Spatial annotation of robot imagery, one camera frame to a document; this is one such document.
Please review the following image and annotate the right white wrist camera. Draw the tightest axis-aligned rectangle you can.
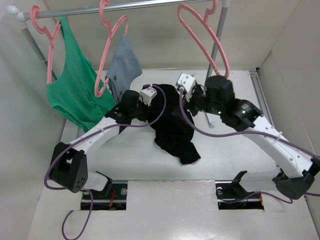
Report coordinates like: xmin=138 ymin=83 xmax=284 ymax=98
xmin=175 ymin=73 xmax=197 ymax=101

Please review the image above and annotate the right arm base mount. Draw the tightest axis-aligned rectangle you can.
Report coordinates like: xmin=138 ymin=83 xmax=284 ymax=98
xmin=215 ymin=170 xmax=264 ymax=210

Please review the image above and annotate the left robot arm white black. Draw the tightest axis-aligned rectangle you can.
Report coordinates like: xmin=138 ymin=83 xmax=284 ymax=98
xmin=46 ymin=86 xmax=157 ymax=199

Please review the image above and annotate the metal clothes rack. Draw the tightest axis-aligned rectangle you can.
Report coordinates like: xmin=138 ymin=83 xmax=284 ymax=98
xmin=6 ymin=0 xmax=231 ymax=148

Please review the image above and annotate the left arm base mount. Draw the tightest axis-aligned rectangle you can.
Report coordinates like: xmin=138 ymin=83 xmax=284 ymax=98
xmin=80 ymin=171 xmax=128 ymax=211

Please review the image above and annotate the pink hanger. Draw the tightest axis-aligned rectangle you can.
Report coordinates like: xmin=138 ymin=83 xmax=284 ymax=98
xmin=177 ymin=0 xmax=231 ymax=79
xmin=93 ymin=0 xmax=130 ymax=98
xmin=29 ymin=5 xmax=62 ymax=84

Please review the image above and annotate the blue denim garment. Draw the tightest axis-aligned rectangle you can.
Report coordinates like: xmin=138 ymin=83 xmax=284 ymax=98
xmin=105 ymin=35 xmax=142 ymax=104

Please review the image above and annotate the green tank top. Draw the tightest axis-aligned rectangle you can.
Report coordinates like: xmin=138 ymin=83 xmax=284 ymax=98
xmin=47 ymin=16 xmax=116 ymax=132

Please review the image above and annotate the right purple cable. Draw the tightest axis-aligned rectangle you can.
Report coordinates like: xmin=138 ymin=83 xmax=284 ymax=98
xmin=178 ymin=86 xmax=320 ymax=205

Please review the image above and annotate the middle pink hanger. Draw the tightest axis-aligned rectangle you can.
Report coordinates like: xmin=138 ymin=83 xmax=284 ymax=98
xmin=93 ymin=0 xmax=130 ymax=98

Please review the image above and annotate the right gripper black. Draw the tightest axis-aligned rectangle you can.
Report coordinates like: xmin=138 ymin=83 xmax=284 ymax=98
xmin=171 ymin=84 xmax=224 ymax=124

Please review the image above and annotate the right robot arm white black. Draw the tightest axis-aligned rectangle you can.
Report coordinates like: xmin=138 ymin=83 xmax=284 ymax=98
xmin=177 ymin=74 xmax=320 ymax=200

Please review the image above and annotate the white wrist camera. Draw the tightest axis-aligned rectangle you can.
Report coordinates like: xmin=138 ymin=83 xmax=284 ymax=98
xmin=175 ymin=73 xmax=197 ymax=101
xmin=138 ymin=86 xmax=157 ymax=107

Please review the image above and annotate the left pink hanger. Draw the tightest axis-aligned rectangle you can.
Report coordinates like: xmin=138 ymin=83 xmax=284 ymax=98
xmin=29 ymin=5 xmax=62 ymax=84

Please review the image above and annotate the black t shirt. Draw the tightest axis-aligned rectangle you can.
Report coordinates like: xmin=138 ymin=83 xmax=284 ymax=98
xmin=146 ymin=84 xmax=201 ymax=165

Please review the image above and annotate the purple cable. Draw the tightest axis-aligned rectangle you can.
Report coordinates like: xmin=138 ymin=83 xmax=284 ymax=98
xmin=43 ymin=84 xmax=167 ymax=239
xmin=178 ymin=86 xmax=320 ymax=205

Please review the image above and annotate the right pink hanger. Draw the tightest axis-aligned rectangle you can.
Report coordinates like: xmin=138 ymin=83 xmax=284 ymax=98
xmin=177 ymin=0 xmax=231 ymax=79

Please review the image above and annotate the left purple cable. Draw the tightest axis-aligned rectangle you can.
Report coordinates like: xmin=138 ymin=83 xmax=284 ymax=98
xmin=43 ymin=84 xmax=167 ymax=239

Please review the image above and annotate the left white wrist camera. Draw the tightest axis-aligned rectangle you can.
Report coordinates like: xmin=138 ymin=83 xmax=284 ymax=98
xmin=138 ymin=86 xmax=157 ymax=107

